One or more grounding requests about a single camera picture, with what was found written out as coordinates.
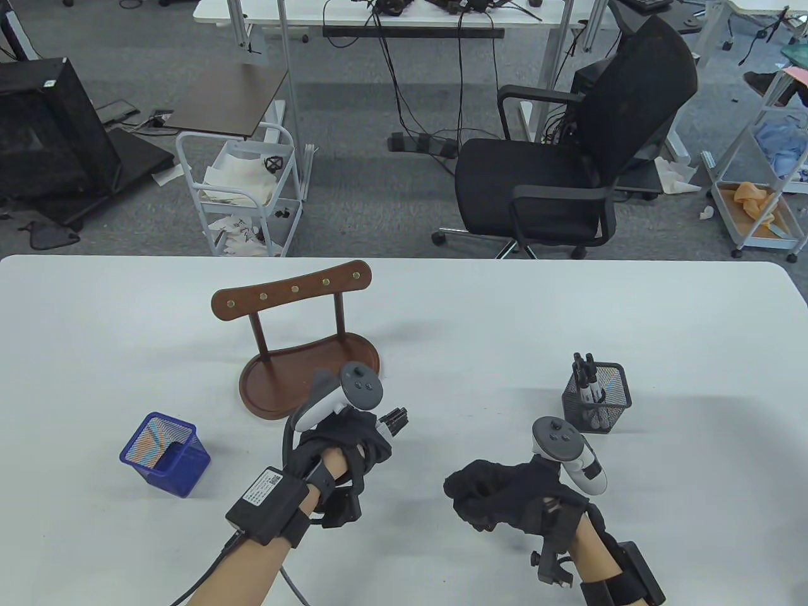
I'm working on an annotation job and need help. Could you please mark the person's right hand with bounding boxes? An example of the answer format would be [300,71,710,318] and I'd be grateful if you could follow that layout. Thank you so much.
[443,456,605,538]

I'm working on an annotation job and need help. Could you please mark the person's left hand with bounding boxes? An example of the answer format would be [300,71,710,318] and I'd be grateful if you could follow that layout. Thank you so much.
[294,410,395,487]

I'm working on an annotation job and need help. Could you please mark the grey white hand controller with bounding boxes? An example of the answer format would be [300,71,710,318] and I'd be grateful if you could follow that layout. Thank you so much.
[292,361,384,433]
[532,417,608,496]

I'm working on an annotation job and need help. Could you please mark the person's left forearm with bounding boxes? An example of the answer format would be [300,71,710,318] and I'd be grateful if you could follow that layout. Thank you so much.
[183,448,352,606]

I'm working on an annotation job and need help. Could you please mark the black forearm battery box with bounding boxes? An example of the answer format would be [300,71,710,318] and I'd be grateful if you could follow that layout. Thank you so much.
[615,542,667,603]
[225,466,311,547]

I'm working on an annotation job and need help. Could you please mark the brown wooden hook stand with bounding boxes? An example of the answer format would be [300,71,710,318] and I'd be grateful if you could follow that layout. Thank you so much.
[211,259,382,419]

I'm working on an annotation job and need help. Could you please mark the black mesh pen holder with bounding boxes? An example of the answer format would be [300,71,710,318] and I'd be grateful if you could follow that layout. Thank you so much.
[562,361,633,435]

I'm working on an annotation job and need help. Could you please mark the blue mesh pen holder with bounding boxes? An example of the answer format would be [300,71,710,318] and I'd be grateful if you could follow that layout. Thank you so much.
[119,412,211,499]

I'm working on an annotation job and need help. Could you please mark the white rolling cart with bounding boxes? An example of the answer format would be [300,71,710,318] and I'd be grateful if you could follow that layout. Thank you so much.
[702,66,808,263]
[175,123,305,258]

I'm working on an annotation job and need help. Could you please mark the white scribbled paper sheets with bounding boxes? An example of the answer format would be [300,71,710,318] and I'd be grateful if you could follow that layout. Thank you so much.
[211,215,271,257]

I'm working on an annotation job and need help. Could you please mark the white crumpled paper sheet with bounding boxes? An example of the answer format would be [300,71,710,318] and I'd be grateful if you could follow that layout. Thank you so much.
[203,146,282,206]

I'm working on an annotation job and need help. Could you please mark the black floor power strip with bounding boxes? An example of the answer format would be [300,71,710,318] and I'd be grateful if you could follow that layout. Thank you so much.
[386,131,460,160]

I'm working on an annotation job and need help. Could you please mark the black mesh office chair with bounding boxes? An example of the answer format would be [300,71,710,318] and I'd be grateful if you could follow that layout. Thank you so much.
[432,11,700,261]

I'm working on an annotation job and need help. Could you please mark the black floor platform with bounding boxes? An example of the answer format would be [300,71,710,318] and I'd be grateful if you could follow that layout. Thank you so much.
[0,126,175,232]

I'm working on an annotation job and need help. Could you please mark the black triangular floor object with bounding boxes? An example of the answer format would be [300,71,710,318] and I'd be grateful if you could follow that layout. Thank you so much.
[18,221,81,251]

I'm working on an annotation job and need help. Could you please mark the brown side table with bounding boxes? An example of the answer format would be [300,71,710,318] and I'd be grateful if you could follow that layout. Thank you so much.
[160,62,291,141]

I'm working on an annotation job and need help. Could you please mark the orange cloth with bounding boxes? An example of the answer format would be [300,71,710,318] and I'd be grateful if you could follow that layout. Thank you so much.
[732,182,778,227]

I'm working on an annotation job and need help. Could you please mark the black computer tower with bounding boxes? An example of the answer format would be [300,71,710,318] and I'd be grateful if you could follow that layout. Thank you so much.
[571,60,608,95]

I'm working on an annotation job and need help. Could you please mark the white office desk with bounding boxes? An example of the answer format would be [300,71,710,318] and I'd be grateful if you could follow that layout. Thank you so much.
[192,0,619,145]

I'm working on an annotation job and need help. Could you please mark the black mesh box cabinet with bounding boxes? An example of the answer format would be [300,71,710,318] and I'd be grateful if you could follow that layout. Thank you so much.
[0,57,124,204]

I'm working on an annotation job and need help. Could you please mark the light blue cloth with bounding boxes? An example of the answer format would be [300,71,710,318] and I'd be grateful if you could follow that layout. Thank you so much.
[753,119,808,181]

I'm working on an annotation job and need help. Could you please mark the black wrist strap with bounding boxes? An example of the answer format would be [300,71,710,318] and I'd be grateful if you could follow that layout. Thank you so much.
[303,464,336,507]
[579,571,632,606]

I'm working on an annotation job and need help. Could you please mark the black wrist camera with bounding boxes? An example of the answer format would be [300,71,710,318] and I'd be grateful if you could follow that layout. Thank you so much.
[312,486,363,528]
[530,548,576,589]

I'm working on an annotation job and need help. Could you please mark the silver metal post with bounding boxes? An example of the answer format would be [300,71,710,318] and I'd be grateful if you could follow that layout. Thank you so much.
[275,0,314,204]

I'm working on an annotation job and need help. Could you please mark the black cable tray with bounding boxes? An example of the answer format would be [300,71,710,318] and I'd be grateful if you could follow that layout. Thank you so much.
[322,27,506,39]

